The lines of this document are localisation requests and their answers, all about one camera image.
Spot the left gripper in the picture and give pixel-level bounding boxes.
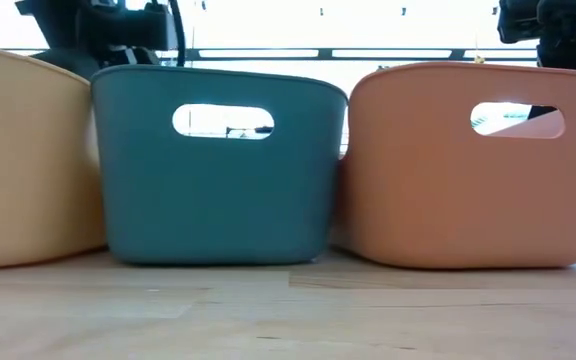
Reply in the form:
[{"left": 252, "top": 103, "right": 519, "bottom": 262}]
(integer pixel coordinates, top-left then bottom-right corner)
[{"left": 75, "top": 0, "right": 180, "bottom": 67}]

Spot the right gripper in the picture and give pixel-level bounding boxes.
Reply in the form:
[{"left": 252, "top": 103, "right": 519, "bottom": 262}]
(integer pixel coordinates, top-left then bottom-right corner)
[{"left": 526, "top": 0, "right": 576, "bottom": 121}]

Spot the orange plastic bin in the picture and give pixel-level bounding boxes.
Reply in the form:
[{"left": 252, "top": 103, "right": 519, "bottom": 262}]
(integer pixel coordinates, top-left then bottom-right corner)
[{"left": 336, "top": 60, "right": 576, "bottom": 271}]

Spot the yellow plastic bin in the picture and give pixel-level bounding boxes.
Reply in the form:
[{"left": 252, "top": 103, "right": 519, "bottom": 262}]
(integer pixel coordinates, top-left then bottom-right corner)
[{"left": 0, "top": 43, "right": 108, "bottom": 271}]

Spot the teal plastic bin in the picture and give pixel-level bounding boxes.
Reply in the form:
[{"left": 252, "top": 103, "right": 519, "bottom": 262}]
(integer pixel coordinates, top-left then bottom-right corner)
[{"left": 90, "top": 64, "right": 350, "bottom": 267}]

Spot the ceiling light bar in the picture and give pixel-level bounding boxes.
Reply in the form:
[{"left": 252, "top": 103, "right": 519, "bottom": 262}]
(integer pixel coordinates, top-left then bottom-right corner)
[{"left": 0, "top": 47, "right": 540, "bottom": 62}]

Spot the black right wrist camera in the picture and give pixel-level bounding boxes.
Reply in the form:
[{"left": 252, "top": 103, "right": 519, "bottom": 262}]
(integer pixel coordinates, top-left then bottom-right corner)
[{"left": 496, "top": 0, "right": 543, "bottom": 45}]

